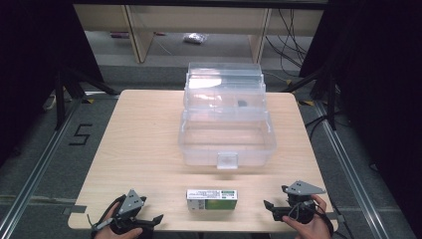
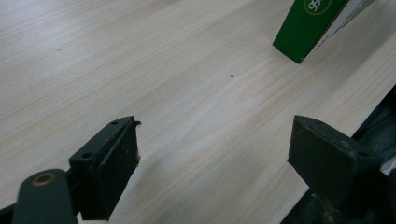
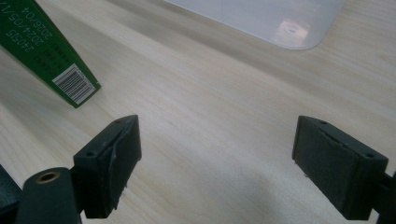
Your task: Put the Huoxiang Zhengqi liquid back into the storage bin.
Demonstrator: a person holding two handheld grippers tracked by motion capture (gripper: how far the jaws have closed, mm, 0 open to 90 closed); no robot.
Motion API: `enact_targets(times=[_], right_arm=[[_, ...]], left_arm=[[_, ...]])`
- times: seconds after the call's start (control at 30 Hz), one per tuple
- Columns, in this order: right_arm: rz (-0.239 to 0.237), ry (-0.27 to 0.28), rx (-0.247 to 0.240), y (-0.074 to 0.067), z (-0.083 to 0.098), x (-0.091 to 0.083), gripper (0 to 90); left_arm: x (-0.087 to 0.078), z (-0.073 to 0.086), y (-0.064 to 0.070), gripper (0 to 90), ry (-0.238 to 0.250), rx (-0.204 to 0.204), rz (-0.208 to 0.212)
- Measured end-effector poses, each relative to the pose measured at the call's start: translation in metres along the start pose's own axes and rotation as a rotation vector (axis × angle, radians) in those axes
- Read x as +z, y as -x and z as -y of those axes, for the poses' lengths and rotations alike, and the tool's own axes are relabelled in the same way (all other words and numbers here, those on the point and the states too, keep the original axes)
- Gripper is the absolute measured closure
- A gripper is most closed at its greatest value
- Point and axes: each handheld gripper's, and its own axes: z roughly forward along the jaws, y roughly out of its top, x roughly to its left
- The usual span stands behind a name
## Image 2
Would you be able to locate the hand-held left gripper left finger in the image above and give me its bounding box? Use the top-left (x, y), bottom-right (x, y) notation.
top-left (68, 116), bottom-right (142, 221)

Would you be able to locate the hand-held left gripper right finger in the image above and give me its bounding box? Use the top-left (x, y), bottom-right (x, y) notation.
top-left (287, 115), bottom-right (385, 216)

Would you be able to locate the green and white box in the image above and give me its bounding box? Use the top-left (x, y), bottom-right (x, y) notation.
top-left (272, 0), bottom-right (377, 64)

